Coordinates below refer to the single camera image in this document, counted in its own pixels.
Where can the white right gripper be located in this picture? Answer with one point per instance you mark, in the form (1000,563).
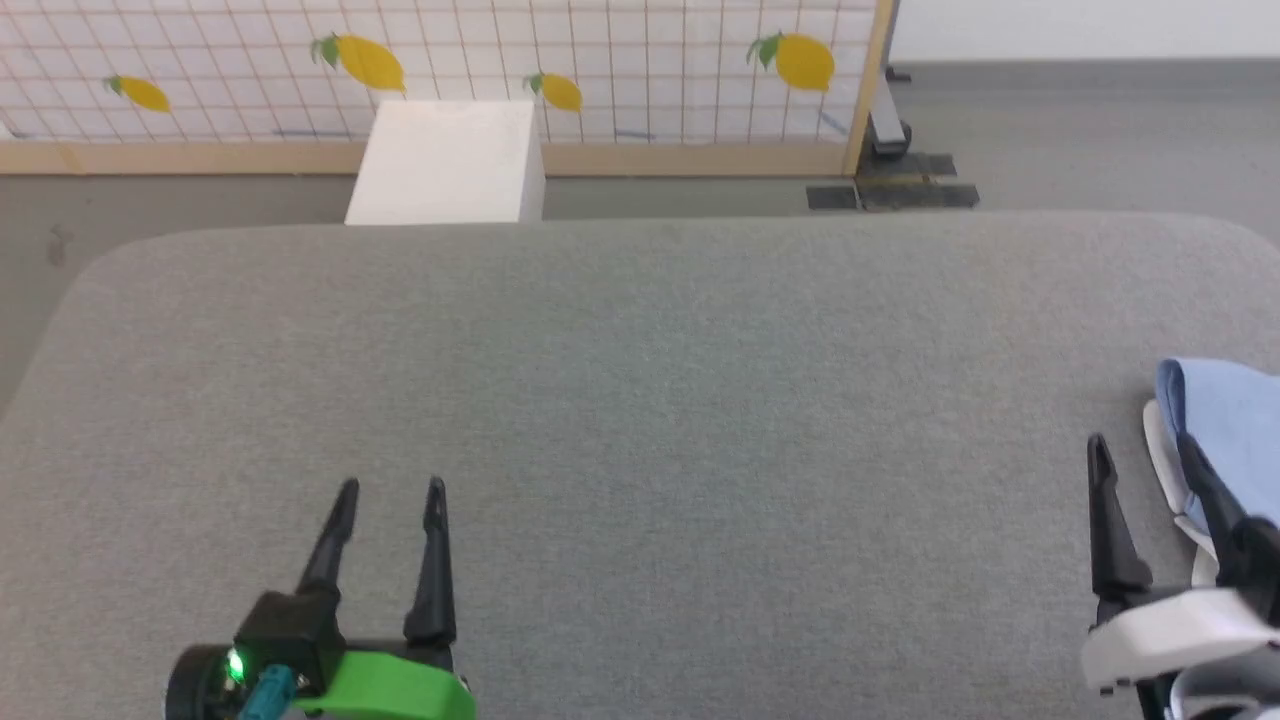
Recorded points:
(1170,630)

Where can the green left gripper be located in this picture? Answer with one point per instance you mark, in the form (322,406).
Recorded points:
(390,690)

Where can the light blue and white shirt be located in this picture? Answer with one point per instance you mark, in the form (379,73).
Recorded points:
(1230,420)

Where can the black left wrist motor cylinder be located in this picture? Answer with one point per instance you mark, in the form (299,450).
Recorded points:
(205,685)

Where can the white box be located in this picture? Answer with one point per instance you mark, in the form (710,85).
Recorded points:
(450,165)

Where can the large black floor plate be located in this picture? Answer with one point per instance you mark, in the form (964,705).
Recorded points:
(915,185)

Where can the small black floor plate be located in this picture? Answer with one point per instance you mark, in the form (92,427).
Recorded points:
(832,198)

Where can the grey metal screen foot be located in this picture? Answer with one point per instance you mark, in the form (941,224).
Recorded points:
(887,120)

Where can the lemon print partition screen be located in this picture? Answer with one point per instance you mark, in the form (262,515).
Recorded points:
(620,70)

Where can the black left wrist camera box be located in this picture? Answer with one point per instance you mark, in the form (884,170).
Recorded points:
(290,630)

